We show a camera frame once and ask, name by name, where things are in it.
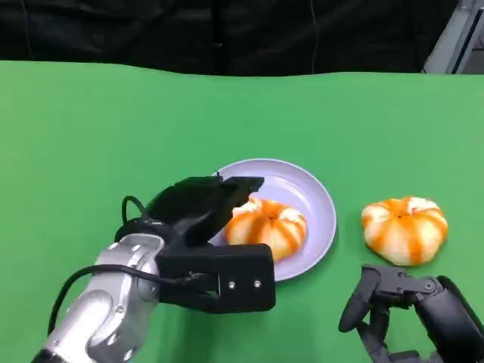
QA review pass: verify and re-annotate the green table cloth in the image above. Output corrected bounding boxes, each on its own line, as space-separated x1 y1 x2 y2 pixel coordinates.
0 60 484 363

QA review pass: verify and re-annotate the short black looped cable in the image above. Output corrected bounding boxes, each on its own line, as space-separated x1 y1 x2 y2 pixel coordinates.
120 195 153 232

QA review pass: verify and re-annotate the orange and white bread roll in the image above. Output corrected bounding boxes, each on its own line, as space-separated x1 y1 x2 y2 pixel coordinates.
225 199 308 262
361 196 449 266

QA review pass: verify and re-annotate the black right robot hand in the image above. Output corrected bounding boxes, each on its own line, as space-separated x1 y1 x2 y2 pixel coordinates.
338 263 484 363

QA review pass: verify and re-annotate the lilac plate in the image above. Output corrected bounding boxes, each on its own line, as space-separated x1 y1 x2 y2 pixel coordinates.
206 158 337 283

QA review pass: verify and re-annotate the black curtain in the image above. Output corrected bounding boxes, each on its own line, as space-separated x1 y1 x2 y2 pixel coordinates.
0 0 461 76

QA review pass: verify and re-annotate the grey metal frame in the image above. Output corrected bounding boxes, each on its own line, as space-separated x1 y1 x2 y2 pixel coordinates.
421 0 484 75

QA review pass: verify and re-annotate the long black camera cable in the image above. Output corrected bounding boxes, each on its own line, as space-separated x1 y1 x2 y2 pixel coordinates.
47 264 219 337

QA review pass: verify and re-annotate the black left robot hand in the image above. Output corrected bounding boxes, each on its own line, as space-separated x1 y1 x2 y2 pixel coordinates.
144 175 265 247

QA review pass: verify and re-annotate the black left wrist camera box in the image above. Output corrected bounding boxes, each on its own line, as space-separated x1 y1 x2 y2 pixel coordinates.
155 244 277 314

